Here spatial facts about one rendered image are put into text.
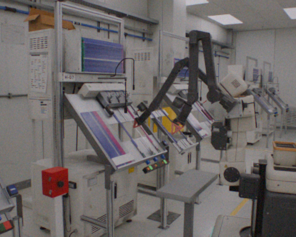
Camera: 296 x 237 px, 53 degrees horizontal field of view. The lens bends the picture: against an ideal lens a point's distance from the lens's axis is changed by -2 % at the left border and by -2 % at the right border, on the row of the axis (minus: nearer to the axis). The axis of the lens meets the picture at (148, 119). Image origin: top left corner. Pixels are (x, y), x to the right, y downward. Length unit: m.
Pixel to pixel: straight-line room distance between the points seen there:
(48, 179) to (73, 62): 0.97
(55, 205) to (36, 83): 1.07
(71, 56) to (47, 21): 0.39
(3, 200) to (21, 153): 2.37
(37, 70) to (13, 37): 1.33
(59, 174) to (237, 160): 1.11
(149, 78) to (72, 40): 1.38
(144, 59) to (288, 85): 6.67
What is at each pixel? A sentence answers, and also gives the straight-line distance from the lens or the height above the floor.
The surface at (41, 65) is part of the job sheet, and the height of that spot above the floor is 1.44.
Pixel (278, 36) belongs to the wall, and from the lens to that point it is 9.89.
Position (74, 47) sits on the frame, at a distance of 2.43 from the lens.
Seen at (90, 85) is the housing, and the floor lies 1.28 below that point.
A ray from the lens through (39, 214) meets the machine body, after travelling 2.87.
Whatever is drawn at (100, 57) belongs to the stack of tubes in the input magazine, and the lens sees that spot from 2.57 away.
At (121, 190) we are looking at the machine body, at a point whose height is 0.37.
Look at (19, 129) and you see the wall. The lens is 3.90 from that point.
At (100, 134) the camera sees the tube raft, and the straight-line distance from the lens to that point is 2.23.
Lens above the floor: 1.31
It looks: 7 degrees down
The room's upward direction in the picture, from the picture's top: 1 degrees clockwise
